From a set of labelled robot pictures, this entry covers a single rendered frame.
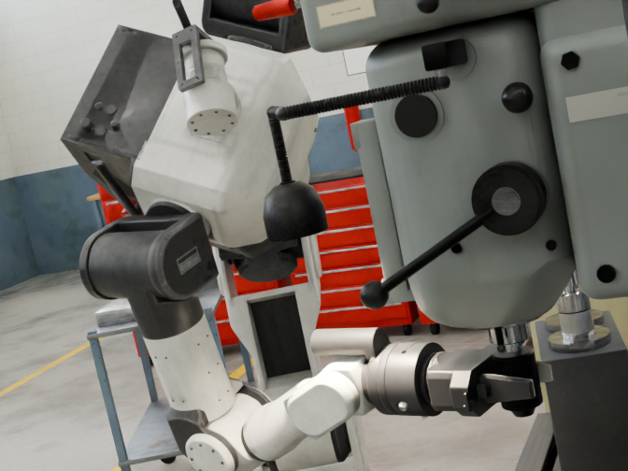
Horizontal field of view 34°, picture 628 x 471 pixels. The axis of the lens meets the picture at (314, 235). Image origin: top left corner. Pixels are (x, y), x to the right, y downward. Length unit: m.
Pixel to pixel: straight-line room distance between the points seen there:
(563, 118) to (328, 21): 0.25
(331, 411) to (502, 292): 0.31
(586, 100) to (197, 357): 0.67
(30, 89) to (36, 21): 0.78
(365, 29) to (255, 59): 0.45
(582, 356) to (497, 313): 0.42
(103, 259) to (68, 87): 10.77
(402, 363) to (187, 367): 0.33
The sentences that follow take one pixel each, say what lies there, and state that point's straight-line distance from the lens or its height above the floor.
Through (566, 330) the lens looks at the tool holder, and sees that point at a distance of 1.55.
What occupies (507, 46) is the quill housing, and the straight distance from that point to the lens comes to 1.04.
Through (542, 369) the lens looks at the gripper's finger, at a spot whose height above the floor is 1.23.
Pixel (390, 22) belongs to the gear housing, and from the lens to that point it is 1.04.
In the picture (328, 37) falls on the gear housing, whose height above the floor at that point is 1.64.
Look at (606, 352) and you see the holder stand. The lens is 1.52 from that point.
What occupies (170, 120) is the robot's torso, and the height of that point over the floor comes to 1.59.
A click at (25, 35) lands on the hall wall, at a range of 12.42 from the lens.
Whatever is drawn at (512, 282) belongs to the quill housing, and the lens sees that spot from 1.08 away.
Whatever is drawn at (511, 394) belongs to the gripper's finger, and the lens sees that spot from 1.18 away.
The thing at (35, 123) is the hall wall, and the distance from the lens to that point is 12.46.
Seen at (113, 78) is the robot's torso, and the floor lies 1.67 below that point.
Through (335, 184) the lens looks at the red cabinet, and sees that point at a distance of 6.14.
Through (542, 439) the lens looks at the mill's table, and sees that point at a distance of 1.75.
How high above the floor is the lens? 1.61
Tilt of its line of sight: 8 degrees down
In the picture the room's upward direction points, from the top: 12 degrees counter-clockwise
